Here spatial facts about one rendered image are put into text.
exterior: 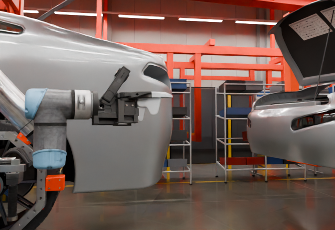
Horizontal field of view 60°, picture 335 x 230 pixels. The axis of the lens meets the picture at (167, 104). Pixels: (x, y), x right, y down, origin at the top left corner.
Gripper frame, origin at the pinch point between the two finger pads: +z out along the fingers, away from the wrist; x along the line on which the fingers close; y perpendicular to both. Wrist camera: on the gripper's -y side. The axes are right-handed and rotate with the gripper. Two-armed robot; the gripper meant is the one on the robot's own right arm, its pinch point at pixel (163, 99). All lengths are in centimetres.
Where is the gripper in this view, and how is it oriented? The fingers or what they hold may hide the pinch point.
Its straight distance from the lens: 83.1
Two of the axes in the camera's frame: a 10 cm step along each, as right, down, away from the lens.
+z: 9.3, 0.3, 3.8
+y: 0.5, 9.8, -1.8
